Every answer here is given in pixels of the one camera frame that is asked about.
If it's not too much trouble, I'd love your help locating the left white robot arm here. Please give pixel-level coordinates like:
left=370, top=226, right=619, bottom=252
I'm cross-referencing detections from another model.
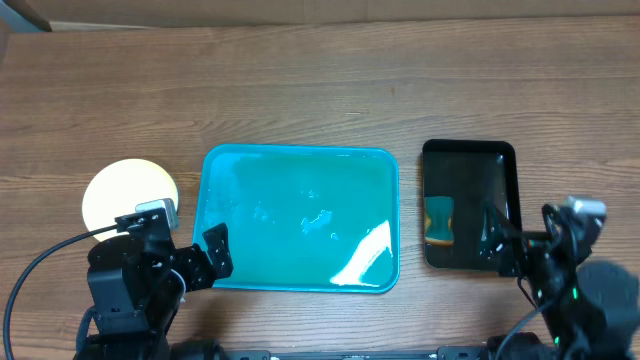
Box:
left=76, top=208, right=233, bottom=360

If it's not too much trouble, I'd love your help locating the black water tray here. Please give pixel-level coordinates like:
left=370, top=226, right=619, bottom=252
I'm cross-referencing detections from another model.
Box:
left=422, top=139, right=522, bottom=271

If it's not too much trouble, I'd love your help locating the green and yellow sponge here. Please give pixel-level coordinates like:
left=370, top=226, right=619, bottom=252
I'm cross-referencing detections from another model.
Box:
left=424, top=196, right=454, bottom=246

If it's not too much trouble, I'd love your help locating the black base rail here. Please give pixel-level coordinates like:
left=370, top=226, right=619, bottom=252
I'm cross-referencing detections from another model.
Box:
left=169, top=339, right=551, bottom=360

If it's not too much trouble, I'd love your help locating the green rimmed plate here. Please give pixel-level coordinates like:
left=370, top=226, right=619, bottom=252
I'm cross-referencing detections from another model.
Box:
left=82, top=159, right=179, bottom=231

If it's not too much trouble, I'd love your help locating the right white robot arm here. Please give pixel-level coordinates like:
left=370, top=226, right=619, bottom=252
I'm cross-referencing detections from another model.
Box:
left=482, top=196, right=639, bottom=359

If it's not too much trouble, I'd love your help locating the teal plastic tray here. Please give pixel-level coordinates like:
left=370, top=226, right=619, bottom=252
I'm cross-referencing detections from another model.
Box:
left=192, top=144, right=400, bottom=294

